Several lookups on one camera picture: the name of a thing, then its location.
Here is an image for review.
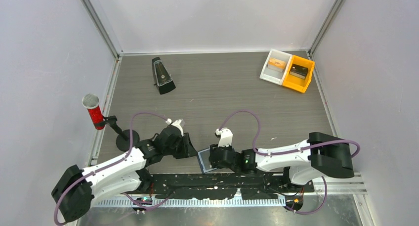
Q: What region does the blue leather card holder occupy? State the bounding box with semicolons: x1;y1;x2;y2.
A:
197;147;217;174

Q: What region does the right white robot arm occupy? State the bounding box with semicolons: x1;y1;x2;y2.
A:
200;130;360;192

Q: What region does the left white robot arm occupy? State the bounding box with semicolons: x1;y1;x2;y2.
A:
51;124;197;226

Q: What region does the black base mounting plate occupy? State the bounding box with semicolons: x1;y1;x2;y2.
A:
133;173;314;200

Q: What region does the black metronome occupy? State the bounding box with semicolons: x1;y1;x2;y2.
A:
152;57;176;95

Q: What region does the white plastic bin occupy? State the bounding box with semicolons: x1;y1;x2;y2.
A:
259;49;293;86

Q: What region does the red microphone with stand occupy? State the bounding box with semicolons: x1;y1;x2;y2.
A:
82;93;140;152

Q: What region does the yellow plastic bin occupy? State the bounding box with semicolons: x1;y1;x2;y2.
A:
282;55;315;93

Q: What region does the black box in bin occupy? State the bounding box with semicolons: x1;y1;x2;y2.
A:
290;64;309;80

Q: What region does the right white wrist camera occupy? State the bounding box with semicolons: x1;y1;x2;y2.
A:
215;128;233;147

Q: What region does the slotted aluminium rail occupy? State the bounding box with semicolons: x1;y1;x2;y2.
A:
94;196;286;208

